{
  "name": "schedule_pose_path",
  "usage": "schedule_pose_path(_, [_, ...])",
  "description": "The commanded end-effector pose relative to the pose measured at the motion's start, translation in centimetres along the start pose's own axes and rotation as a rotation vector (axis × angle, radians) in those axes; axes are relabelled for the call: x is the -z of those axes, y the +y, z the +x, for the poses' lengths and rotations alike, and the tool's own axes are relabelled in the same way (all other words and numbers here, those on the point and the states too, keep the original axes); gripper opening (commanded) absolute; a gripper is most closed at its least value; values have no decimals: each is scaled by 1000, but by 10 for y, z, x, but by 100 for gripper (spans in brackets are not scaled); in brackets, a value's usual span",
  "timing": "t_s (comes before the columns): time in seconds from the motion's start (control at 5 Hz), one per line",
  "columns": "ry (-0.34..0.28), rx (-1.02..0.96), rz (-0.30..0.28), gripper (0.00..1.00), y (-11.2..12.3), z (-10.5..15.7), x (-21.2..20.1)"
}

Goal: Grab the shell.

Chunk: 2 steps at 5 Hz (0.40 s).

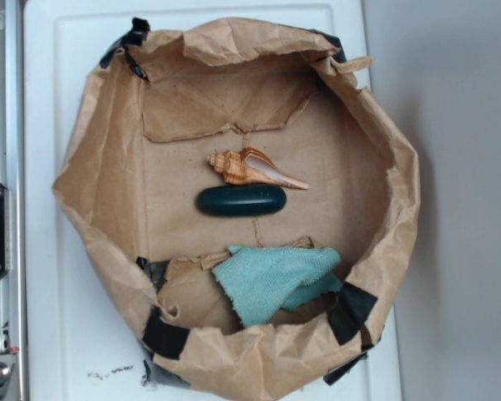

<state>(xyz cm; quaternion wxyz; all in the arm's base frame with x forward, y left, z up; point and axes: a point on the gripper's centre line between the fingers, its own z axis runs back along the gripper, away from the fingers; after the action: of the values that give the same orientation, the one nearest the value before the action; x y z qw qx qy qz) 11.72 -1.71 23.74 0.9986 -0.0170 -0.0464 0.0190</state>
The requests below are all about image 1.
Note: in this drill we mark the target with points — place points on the white plastic tray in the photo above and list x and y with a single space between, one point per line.
79 346

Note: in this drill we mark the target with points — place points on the aluminium frame rail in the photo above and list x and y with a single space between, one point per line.
13 337

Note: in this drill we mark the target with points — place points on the teal microfiber cloth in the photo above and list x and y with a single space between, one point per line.
261 281

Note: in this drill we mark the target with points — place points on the dark green oval stone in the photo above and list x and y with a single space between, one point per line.
243 200

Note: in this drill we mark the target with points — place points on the brown paper bag bin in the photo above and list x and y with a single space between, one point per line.
156 106

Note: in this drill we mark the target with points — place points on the orange spiral conch shell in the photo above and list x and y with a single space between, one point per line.
250 166

